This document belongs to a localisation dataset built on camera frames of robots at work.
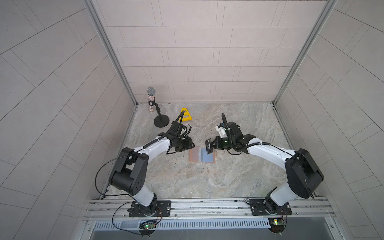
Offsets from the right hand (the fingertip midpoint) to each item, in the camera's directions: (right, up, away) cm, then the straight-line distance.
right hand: (209, 145), depth 84 cm
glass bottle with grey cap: (-33, +30, +1) cm, 45 cm away
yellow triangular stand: (-15, +19, +25) cm, 34 cm away
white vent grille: (0, -33, -16) cm, 36 cm away
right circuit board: (+30, -34, -16) cm, 48 cm away
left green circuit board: (-28, -32, -19) cm, 47 cm away
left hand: (-8, 0, +5) cm, 9 cm away
